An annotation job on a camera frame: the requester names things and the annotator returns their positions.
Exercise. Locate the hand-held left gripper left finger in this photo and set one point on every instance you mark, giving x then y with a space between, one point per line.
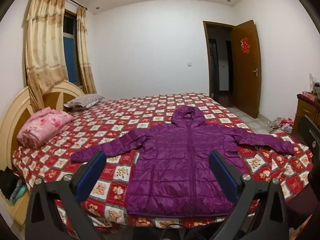
92 175

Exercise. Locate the pink floral folded blanket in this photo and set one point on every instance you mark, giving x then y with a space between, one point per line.
42 125

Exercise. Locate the brown wooden door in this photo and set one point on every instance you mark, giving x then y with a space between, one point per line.
245 80

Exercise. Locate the black bag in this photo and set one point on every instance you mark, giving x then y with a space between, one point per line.
7 182

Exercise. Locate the teal cloth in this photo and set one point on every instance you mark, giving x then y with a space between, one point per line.
18 191

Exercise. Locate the wide beige floral curtain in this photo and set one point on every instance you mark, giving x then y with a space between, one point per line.
45 42

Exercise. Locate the brown wooden cabinet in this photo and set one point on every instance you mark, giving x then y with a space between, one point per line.
303 107

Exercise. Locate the bed with red patterned sheet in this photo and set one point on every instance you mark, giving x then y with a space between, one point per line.
125 115

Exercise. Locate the purple hooded puffer jacket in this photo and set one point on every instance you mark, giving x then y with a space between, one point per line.
175 167

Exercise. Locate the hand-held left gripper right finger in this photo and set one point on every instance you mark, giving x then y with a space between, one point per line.
225 177

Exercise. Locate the grey container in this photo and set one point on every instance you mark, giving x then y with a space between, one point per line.
316 90

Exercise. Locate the pink box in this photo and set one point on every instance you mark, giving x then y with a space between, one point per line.
308 94

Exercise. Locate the brown door frame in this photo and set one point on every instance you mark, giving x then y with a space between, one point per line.
205 55

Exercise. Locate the pile of clothes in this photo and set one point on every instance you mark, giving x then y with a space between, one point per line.
281 125

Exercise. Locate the cream wooden headboard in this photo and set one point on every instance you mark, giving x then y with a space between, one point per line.
10 112

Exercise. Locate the window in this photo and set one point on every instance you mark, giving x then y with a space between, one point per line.
70 55

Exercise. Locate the striped pillow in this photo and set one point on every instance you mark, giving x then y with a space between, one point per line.
85 101

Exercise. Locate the narrow beige floral curtain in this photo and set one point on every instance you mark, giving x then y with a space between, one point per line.
83 55

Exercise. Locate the red paper door decoration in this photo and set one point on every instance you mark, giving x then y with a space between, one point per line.
245 45

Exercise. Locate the cream wooden nightstand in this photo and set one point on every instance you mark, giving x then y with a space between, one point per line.
22 205

